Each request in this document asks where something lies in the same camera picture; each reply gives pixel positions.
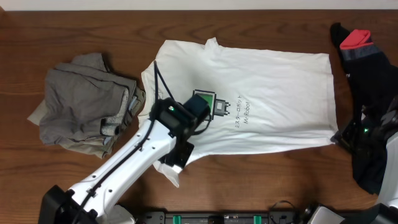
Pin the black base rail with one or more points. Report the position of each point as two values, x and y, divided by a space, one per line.
282 212

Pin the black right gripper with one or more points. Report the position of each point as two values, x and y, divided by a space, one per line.
344 136

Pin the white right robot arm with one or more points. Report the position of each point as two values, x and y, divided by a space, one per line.
385 211

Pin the black garment with red collar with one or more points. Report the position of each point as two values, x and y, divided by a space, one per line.
372 80

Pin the grey folded garment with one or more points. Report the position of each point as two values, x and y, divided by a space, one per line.
86 106

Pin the white printed t-shirt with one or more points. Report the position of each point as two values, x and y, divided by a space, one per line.
261 101

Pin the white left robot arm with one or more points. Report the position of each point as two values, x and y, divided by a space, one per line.
162 138

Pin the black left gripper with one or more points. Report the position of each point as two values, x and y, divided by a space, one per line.
179 152

